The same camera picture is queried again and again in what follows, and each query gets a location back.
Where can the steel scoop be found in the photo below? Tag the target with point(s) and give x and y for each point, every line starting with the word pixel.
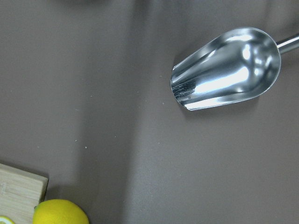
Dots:
pixel 238 65

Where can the yellow lemon near scoop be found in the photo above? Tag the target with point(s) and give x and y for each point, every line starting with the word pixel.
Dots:
pixel 59 211

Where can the bamboo cutting board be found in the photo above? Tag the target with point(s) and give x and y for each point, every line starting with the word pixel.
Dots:
pixel 20 193

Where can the lemon slice outer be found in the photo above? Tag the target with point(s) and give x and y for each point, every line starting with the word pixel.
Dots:
pixel 5 220

